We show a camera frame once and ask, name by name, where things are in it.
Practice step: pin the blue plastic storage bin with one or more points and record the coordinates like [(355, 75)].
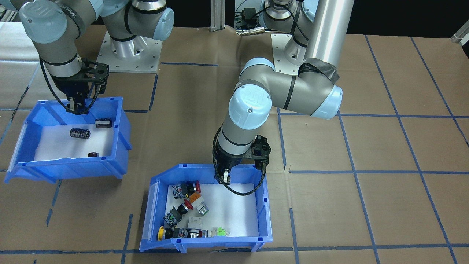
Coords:
[(205, 244), (73, 168)]

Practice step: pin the silver button orange block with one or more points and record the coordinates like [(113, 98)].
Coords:
[(198, 204)]

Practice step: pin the red mushroom button blue block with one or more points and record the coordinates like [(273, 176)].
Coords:
[(187, 189)]

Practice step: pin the red mushroom button green block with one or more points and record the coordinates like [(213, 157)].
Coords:
[(177, 213)]

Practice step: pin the yellow head push button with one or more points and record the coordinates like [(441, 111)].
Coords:
[(172, 233)]

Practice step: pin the black cylindrical capacitor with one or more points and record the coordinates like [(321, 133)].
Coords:
[(80, 133), (103, 123), (93, 154)]

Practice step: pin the white foam liner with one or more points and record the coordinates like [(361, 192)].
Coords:
[(55, 146), (234, 212)]

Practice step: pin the white contact block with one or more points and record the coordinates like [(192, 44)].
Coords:
[(195, 222)]

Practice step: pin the black power adapter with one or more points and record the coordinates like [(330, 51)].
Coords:
[(250, 13)]

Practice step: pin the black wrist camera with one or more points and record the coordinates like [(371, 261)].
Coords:
[(262, 150), (97, 73)]

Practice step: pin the green white switch block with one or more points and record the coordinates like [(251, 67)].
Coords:
[(220, 231)]

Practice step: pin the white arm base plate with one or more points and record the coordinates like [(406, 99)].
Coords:
[(280, 55), (150, 58)]

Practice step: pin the aluminium frame post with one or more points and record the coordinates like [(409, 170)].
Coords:
[(218, 14)]

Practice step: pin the aluminium frame bar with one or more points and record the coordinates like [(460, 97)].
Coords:
[(460, 36)]

